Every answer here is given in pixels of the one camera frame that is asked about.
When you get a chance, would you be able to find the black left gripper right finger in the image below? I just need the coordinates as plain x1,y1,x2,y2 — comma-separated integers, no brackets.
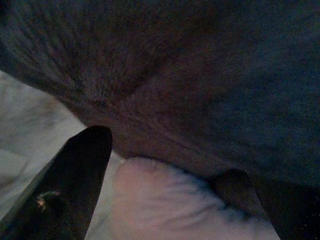
211,169,270,219

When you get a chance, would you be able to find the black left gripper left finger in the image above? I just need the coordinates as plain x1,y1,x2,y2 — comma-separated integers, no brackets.
0,126,113,240

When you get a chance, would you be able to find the pink plush cat-face pillow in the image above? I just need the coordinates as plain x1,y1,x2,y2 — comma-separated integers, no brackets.
84,155,282,240

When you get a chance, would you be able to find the dark brown fabric sofa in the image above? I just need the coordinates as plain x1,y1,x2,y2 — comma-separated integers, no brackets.
0,0,320,240

